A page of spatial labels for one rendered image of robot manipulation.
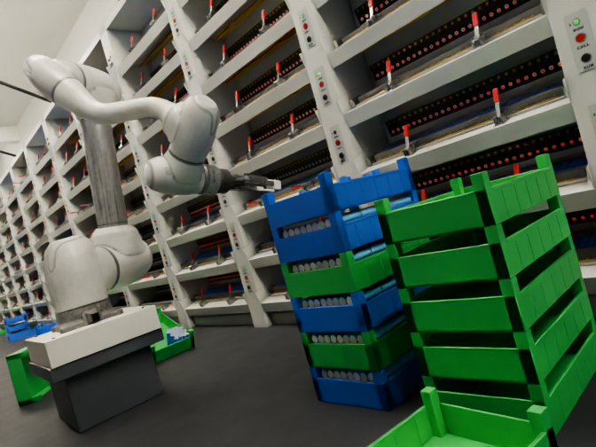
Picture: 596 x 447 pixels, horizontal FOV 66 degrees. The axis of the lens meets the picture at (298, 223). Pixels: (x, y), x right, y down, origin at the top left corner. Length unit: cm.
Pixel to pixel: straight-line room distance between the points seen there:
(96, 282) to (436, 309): 106
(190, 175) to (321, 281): 52
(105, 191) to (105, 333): 50
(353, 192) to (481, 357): 39
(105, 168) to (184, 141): 51
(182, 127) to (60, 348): 67
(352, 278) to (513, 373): 32
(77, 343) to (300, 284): 69
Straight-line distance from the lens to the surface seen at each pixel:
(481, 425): 80
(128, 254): 165
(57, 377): 142
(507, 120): 124
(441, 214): 75
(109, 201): 168
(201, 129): 122
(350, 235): 90
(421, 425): 83
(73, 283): 151
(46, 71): 162
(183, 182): 129
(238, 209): 197
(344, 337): 97
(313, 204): 91
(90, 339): 143
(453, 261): 76
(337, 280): 92
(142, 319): 147
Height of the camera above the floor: 40
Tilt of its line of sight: level
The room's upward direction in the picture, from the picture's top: 16 degrees counter-clockwise
